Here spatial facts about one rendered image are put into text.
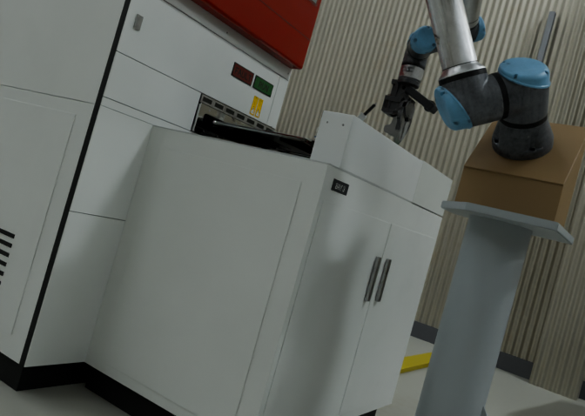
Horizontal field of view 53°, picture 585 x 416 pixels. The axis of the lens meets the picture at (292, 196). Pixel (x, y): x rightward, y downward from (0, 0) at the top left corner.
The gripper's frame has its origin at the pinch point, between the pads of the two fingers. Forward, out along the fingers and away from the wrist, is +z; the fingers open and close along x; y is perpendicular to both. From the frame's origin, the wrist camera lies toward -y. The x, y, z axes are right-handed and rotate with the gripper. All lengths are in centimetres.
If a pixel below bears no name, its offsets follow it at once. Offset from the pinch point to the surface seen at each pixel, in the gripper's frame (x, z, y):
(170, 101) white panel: 42, 7, 59
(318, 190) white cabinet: 46, 23, -3
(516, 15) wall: -283, -167, 57
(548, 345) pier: -266, 70, -27
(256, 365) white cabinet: 46, 69, 0
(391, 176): 7.5, 11.6, -4.0
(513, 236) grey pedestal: 18, 21, -44
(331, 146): 40.0, 11.2, 0.1
